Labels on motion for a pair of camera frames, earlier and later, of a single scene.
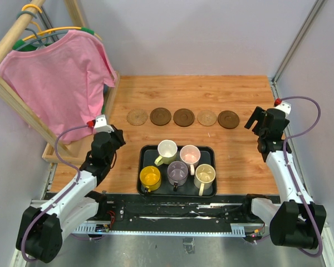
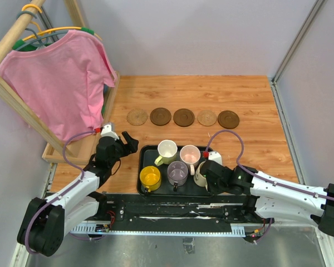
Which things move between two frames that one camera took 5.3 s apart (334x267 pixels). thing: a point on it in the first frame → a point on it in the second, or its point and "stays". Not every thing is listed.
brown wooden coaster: [228, 119] stays
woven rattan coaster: [137, 117] stays
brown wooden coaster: [183, 117] stays
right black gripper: [259, 115] → [212, 189]
